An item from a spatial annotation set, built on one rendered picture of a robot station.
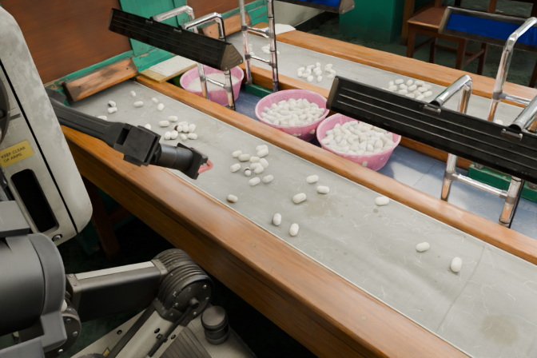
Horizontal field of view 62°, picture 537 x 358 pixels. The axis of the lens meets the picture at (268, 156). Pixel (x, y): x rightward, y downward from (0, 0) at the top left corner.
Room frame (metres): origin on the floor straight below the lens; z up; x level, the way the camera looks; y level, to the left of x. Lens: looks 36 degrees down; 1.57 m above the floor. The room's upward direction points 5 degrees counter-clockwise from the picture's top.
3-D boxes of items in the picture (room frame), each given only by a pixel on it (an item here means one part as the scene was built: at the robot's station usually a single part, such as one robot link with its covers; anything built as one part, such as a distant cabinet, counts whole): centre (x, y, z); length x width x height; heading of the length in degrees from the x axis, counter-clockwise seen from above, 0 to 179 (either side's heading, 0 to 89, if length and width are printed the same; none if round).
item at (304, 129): (1.41, -0.10, 0.72); 0.27 x 0.27 x 0.10
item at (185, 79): (1.73, 0.20, 0.72); 0.27 x 0.27 x 0.10
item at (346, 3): (1.80, -0.12, 1.08); 0.62 x 0.08 x 0.07; 44
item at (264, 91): (1.74, -0.06, 0.90); 0.20 x 0.19 x 0.45; 44
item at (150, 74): (1.88, 0.35, 0.77); 0.33 x 0.15 x 0.01; 134
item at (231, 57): (1.41, 0.29, 1.08); 0.62 x 0.08 x 0.07; 44
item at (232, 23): (2.16, 0.15, 0.83); 0.30 x 0.06 x 0.07; 134
